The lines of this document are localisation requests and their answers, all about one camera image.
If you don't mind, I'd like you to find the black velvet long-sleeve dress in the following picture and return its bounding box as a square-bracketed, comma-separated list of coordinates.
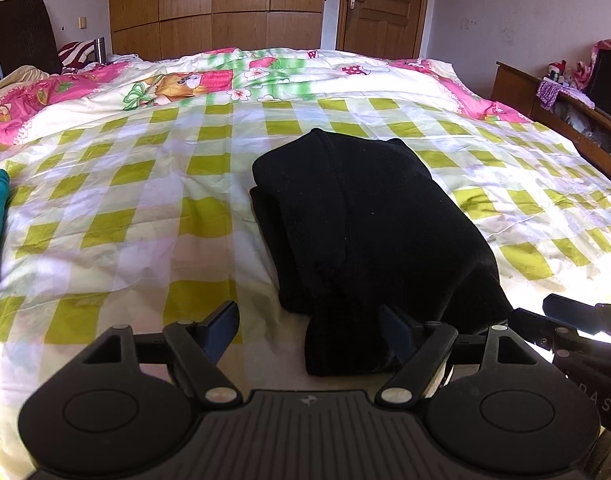
[250, 129, 511, 377]

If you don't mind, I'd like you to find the wooden side cabinet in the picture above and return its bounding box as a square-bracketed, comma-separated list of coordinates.
[491, 62, 611, 181]

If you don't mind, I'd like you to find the checkered floral bed quilt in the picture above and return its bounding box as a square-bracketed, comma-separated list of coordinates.
[0, 49, 611, 479]

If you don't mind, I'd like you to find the black television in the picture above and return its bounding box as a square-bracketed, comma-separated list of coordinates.
[585, 50, 611, 117]

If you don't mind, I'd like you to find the purple lace cloth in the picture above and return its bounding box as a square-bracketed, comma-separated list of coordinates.
[537, 77, 568, 110]

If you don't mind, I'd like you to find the pink cloth on television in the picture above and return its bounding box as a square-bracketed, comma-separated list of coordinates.
[570, 39, 611, 90]

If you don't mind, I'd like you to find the small santa toy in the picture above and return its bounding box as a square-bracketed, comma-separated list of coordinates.
[546, 60, 567, 84]

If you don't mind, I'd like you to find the red white striped pillow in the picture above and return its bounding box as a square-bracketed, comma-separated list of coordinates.
[58, 37, 106, 70]

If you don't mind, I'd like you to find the beige pillow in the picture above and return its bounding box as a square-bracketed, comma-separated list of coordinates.
[0, 65, 50, 103]

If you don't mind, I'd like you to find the wooden wardrobe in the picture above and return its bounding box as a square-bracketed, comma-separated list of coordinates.
[109, 0, 324, 61]

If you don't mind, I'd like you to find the brown wooden door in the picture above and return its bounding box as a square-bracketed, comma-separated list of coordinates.
[336, 0, 428, 60]

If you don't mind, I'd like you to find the dark wooden headboard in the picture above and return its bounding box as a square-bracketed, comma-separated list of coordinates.
[0, 0, 63, 76]

